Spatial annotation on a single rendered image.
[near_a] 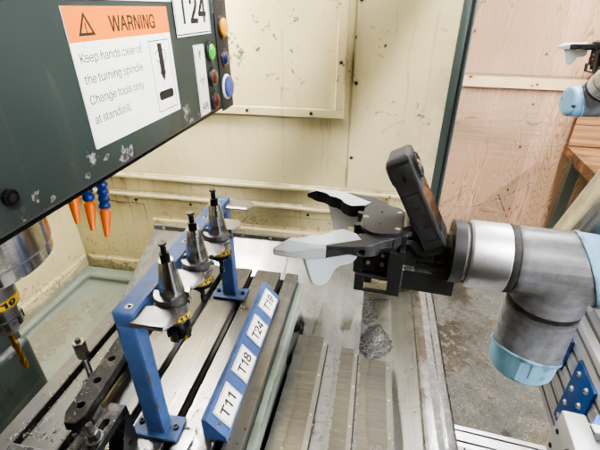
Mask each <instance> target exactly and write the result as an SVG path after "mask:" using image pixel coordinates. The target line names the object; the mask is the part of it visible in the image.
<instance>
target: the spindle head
mask: <svg viewBox="0 0 600 450"><path fill-rule="evenodd" d="M59 5H62V6H166V12H167V17H168V23H169V30H170V36H171V48H172V53H173V60H174V66H175V72H176V79H177V85H178V91H179V102H180V109H179V110H177V111H176V112H172V113H170V114H168V115H166V116H164V117H162V118H161V119H159V120H157V121H154V122H152V123H150V124H148V125H146V126H145V127H143V128H141V129H138V130H136V131H134V132H132V133H130V134H128V135H127V136H125V137H122V138H120V139H117V140H115V141H113V142H112V143H110V144H108V145H106V146H103V147H101V148H99V149H96V145H95V141H94V138H93V134H92V131H91V128H90V124H89V120H88V115H87V111H86V107H85V104H84V100H83V97H82V94H81V90H80V86H79V81H78V77H77V73H76V70H75V66H74V63H73V60H72V56H71V50H70V47H69V43H68V39H67V36H66V32H65V28H64V26H63V19H62V16H61V12H60V9H59ZM208 7H209V16H210V25H211V33H207V34H201V35H194V36H188V37H176V31H175V25H174V19H173V12H172V5H171V1H170V2H158V1H128V0H0V245H2V244H3V243H4V242H6V241H8V240H9V239H11V238H13V237H15V236H16V235H18V234H20V233H21V232H22V231H23V230H25V229H27V228H29V227H31V226H32V225H34V224H35V223H37V222H39V221H41V220H43V219H44V218H45V217H46V216H48V215H50V214H51V213H54V212H55V211H57V210H58V209H60V208H62V207H63V206H65V205H66V204H68V203H69V202H71V201H73V200H74V199H76V198H78V197H79V196H81V195H83V194H85V193H86V192H88V191H89V190H90V189H92V188H94V187H96V186H97V185H99V184H100V183H102V182H104V181H105V180H107V179H109V178H110V177H111V176H113V175H115V174H116V173H118V172H120V171H122V170H123V169H125V168H127V167H128V166H130V165H131V164H132V163H134V162H136V161H138V160H139V159H141V158H143V157H144V156H146V155H147V154H150V153H151V152H153V151H154V150H155V149H157V148H158V147H160V146H162V145H164V144H166V143H167V142H169V141H170V140H172V139H174V138H175V137H176V136H178V135H180V134H181V133H183V132H185V131H186V130H188V129H190V128H192V127H193V126H195V125H196V124H197V123H199V122H200V121H203V120H204V119H206V118H208V117H209V116H211V115H212V114H214V113H216V112H218V111H219V110H220V109H222V105H220V108H219V109H218V110H217V111H215V110H214V109H213V107H212V103H211V96H212V92H213V91H214V90H217V91H218V92H219V94H220V98H221V87H220V77H219V68H218V58H217V49H216V39H215V30H214V21H213V5H212V0H208ZM208 40H211V41H212V42H213V43H214V45H215V51H216V56H215V60H214V62H209V61H208V60H207V57H206V53H205V46H206V43H207V41H208ZM200 44H204V58H205V66H206V74H207V82H208V90H209V98H210V106H211V111H210V112H209V113H207V114H206V115H205V116H203V117H201V110H200V103H199V95H198V88H197V81H196V67H195V59H194V52H193V46H195V45H200ZM211 66H214V67H215V68H216V70H217V72H218V84H217V86H216V87H212V86H211V85H210V82H209V79H208V72H209V69H210V68H211Z"/></svg>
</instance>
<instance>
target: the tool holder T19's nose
mask: <svg viewBox="0 0 600 450"><path fill-rule="evenodd" d="M24 316H25V314H24V311H23V310H22V308H20V307H18V305H15V306H14V307H13V308H12V309H11V310H9V311H8V312H5V313H3V314H0V337H9V336H11V335H12V334H14V333H15V332H17V331H18V329H19V328H20V326H21V324H22V323H23V321H24Z"/></svg>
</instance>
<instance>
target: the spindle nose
mask: <svg viewBox="0 0 600 450"><path fill-rule="evenodd" d="M53 246H54V241H53V239H52V237H51V229H50V226H49V223H48V220H47V217H45V218H44V219H43V220H41V221H39V222H37V223H35V224H34V225H32V226H31V227H29V228H27V229H25V230H23V231H22V232H21V233H20V234H18V235H16V236H15V237H12V238H11V239H9V240H8V241H6V242H4V243H3V244H2V245H0V290H1V289H3V288H7V287H9V286H11V285H12V284H14V283H15V282H17V281H19V280H21V279H23V278H25V277H26V276H28V275H29V274H30V273H31V272H33V271H34V270H35V269H37V268H38V267H39V266H40V265H41V264H42V263H43V262H44V261H45V260H46V258H47V257H48V256H49V255H50V254H51V252H52V250H53Z"/></svg>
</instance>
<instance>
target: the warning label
mask: <svg viewBox="0 0 600 450"><path fill-rule="evenodd" d="M59 9H60V12H61V16H62V22H63V26H64V28H65V32H66V36H67V39H68V43H69V47H70V50H71V56H72V60H73V63H74V66H75V70H76V73H77V77H78V81H79V86H80V90H81V94H82V97H83V100H84V104H85V107H86V111H87V116H88V120H89V124H90V128H91V131H92V134H93V138H94V141H95V145H96V149H99V148H101V147H103V146H106V145H108V144H110V143H112V142H113V141H115V140H117V139H120V138H123V137H125V136H127V135H128V134H130V133H132V132H134V131H136V130H138V129H141V128H143V127H145V126H146V125H148V124H150V123H152V122H154V121H157V120H159V119H161V118H162V117H164V116H166V115H168V114H170V113H173V112H176V111H177V110H179V109H180V102H179V91H178V85H177V79H176V72H175V66H174V60H173V53H172V48H171V36H170V30H169V23H168V17H167V12H166V6H62V5H59Z"/></svg>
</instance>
